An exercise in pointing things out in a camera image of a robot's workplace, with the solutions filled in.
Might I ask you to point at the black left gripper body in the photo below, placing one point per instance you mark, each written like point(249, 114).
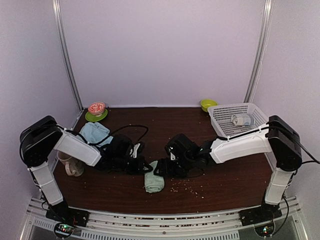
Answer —
point(132, 168)

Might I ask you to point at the rolled towel in basket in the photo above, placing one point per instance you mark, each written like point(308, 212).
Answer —
point(242, 119)

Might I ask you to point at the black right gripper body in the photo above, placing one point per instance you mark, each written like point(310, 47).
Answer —
point(177, 170)

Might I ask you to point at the green saucer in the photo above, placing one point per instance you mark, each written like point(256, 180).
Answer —
point(94, 118)

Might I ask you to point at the beige printed mug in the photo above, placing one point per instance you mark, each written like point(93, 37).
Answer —
point(72, 166)

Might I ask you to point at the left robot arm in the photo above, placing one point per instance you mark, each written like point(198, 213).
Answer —
point(115, 151)

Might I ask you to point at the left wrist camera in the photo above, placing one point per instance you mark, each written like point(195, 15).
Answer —
point(137, 149)

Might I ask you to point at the mint green panda towel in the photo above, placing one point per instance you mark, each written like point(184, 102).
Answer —
point(153, 183)

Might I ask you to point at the front aluminium rail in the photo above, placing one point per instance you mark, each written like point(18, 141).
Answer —
point(216, 225)

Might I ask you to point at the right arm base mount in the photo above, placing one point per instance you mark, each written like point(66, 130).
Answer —
point(262, 218)

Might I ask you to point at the left aluminium corner post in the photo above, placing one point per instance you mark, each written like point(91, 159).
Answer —
point(65, 53)

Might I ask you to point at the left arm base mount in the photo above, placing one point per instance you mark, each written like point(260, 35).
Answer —
point(67, 218)

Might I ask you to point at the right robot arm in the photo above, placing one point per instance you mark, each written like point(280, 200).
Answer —
point(275, 137)

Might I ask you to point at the aluminium corner post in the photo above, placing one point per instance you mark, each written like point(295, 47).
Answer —
point(260, 51)
point(65, 53)

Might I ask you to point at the right aluminium corner post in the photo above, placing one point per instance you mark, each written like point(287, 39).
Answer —
point(260, 51)

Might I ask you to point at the lime green bowl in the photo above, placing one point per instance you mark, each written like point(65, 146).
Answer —
point(206, 103)

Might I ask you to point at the red patterned small bowl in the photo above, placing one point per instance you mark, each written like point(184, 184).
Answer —
point(97, 108)

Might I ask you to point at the light blue towel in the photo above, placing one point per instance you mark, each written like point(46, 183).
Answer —
point(94, 132)

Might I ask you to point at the white perforated plastic basket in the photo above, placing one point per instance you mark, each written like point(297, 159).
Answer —
point(220, 118)

